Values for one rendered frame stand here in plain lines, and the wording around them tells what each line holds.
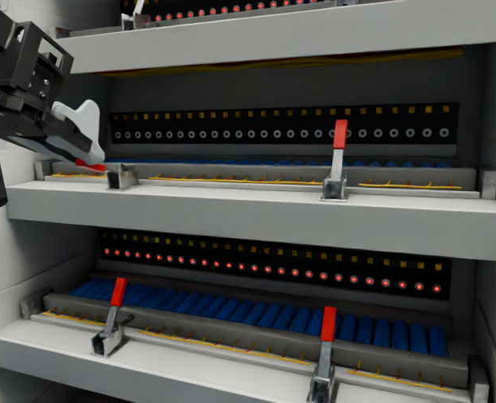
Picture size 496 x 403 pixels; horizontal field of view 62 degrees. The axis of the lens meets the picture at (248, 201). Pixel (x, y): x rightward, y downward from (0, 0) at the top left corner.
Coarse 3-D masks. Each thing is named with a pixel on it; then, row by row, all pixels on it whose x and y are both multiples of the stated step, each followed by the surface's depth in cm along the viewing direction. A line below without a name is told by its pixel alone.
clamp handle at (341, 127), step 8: (336, 120) 45; (344, 120) 44; (336, 128) 44; (344, 128) 44; (336, 136) 44; (344, 136) 44; (336, 144) 44; (344, 144) 43; (336, 152) 43; (336, 160) 43; (336, 168) 43; (336, 176) 42
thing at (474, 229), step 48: (144, 144) 69; (192, 144) 66; (240, 144) 63; (288, 144) 60; (384, 144) 56; (432, 144) 54; (48, 192) 53; (96, 192) 51; (144, 192) 49; (192, 192) 48; (240, 192) 47; (288, 192) 47; (480, 192) 41; (288, 240) 43; (336, 240) 41; (384, 240) 40; (432, 240) 38; (480, 240) 37
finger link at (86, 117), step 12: (60, 108) 39; (84, 108) 42; (96, 108) 44; (72, 120) 40; (84, 120) 42; (96, 120) 44; (84, 132) 42; (96, 132) 44; (60, 144) 40; (96, 144) 43; (84, 156) 42; (96, 156) 43
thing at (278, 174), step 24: (72, 168) 60; (144, 168) 56; (168, 168) 55; (192, 168) 53; (216, 168) 52; (240, 168) 51; (264, 168) 50; (288, 168) 49; (312, 168) 48; (360, 168) 46; (384, 168) 46; (408, 168) 45; (432, 168) 45; (456, 168) 44
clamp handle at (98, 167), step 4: (76, 160) 45; (80, 160) 45; (76, 164) 45; (80, 164) 45; (84, 164) 45; (96, 164) 47; (100, 164) 47; (116, 164) 51; (120, 164) 51; (84, 168) 46; (88, 168) 46; (92, 168) 46; (96, 168) 47; (100, 168) 47; (104, 168) 48; (120, 168) 51; (108, 172) 49; (112, 172) 49; (116, 172) 50
